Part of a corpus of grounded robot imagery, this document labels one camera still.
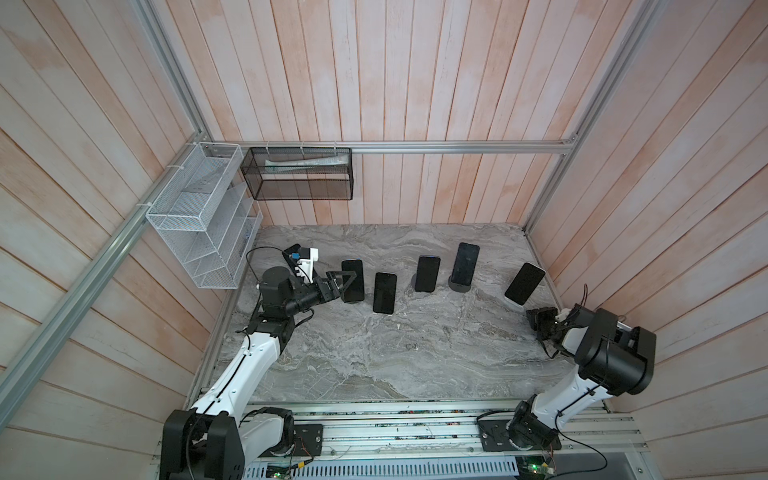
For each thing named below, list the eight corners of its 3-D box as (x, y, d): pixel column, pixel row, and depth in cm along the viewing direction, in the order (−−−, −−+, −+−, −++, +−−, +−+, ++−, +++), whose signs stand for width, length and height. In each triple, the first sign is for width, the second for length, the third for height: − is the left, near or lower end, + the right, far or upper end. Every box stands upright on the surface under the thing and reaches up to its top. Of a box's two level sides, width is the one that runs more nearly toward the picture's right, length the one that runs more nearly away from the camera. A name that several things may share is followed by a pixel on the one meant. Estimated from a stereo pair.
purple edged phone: (449, 288, 105) (457, 262, 94) (451, 268, 111) (460, 241, 99) (467, 292, 104) (478, 266, 93) (469, 271, 110) (479, 245, 98)
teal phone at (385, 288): (372, 313, 99) (371, 293, 89) (376, 292, 104) (376, 271, 95) (393, 316, 98) (394, 296, 89) (395, 295, 104) (397, 274, 94)
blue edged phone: (415, 294, 104) (420, 269, 92) (414, 281, 107) (418, 255, 96) (434, 294, 104) (442, 269, 92) (433, 281, 107) (439, 255, 96)
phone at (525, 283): (500, 299, 102) (515, 276, 91) (511, 285, 106) (526, 260, 95) (519, 311, 99) (537, 288, 88) (529, 295, 103) (547, 271, 92)
